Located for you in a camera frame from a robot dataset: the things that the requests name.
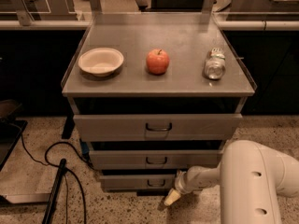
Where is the red apple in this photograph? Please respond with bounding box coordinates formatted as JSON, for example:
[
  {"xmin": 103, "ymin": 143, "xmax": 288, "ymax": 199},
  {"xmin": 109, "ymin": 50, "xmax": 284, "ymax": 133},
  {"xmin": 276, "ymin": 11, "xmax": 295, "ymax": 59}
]
[{"xmin": 146, "ymin": 49, "xmax": 170, "ymax": 75}]

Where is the white rail behind cabinet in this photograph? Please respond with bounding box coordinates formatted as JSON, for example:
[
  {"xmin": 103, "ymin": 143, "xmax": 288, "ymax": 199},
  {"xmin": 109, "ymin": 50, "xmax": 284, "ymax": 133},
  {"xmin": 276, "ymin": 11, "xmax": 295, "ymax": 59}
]
[{"xmin": 0, "ymin": 20, "xmax": 299, "ymax": 31}]

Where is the black bar on floor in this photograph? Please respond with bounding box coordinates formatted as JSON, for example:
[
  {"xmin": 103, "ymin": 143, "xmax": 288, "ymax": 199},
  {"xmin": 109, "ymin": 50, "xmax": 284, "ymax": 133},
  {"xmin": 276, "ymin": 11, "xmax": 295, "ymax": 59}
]
[{"xmin": 42, "ymin": 159, "xmax": 66, "ymax": 224}]

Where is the dark tray left edge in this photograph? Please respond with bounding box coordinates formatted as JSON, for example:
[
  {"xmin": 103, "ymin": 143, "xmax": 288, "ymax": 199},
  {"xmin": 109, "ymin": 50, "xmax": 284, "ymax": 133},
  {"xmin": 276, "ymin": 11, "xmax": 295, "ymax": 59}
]
[{"xmin": 0, "ymin": 100, "xmax": 27, "ymax": 171}]

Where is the clear plastic bottle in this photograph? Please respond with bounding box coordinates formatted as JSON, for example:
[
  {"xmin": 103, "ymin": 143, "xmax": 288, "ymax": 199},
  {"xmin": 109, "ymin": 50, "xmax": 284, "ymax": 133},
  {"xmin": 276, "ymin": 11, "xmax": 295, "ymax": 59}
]
[{"xmin": 203, "ymin": 48, "xmax": 226, "ymax": 80}]

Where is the white paper bowl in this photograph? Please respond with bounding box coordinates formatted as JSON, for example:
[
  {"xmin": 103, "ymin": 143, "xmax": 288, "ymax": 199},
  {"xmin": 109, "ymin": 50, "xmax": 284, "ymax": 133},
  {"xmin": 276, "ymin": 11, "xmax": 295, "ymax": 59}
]
[{"xmin": 78, "ymin": 48, "xmax": 124, "ymax": 77}]

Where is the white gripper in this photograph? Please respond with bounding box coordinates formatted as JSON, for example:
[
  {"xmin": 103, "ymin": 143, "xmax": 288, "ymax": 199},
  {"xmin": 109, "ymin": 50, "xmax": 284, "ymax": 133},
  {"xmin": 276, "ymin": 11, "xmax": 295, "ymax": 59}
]
[{"xmin": 164, "ymin": 170, "xmax": 199, "ymax": 206}]

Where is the grey drawer cabinet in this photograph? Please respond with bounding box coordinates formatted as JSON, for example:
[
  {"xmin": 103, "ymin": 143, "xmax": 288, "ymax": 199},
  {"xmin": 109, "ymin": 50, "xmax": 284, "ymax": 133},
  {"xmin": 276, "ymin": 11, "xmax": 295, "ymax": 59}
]
[{"xmin": 63, "ymin": 13, "xmax": 254, "ymax": 179}]

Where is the black cable left floor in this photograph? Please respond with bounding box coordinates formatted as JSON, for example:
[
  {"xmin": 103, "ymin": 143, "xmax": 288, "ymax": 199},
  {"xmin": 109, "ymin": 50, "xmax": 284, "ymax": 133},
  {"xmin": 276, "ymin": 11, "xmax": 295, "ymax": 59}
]
[{"xmin": 12, "ymin": 123, "xmax": 94, "ymax": 224}]

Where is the grey drawer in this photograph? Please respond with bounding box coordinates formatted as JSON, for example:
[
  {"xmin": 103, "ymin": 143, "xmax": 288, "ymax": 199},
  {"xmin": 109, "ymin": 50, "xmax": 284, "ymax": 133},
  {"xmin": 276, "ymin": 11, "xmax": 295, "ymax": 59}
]
[
  {"xmin": 100, "ymin": 175, "xmax": 175, "ymax": 192},
  {"xmin": 89, "ymin": 150, "xmax": 221, "ymax": 170},
  {"xmin": 74, "ymin": 114, "xmax": 242, "ymax": 142}
]

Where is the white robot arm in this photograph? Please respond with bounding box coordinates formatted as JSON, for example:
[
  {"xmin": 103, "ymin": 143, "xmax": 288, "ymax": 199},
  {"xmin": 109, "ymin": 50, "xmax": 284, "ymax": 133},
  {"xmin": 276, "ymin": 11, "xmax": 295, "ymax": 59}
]
[{"xmin": 164, "ymin": 140, "xmax": 299, "ymax": 224}]

